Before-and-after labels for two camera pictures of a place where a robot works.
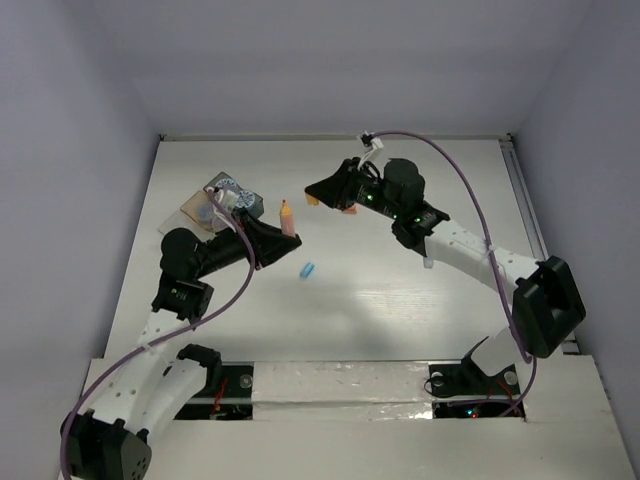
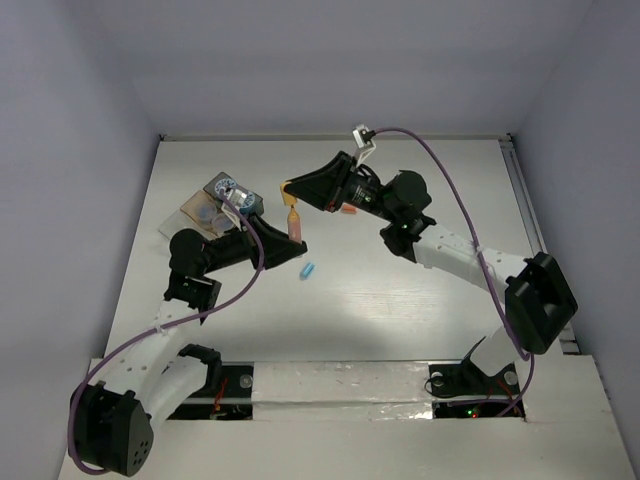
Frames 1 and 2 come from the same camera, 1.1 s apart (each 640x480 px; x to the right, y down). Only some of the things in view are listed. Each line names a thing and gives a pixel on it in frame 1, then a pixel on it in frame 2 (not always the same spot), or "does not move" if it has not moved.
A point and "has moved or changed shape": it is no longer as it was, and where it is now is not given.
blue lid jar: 227,184 does not move
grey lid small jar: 206,214 does not move
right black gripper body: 366,190 does not move
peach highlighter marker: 287,220 has moved or changed shape
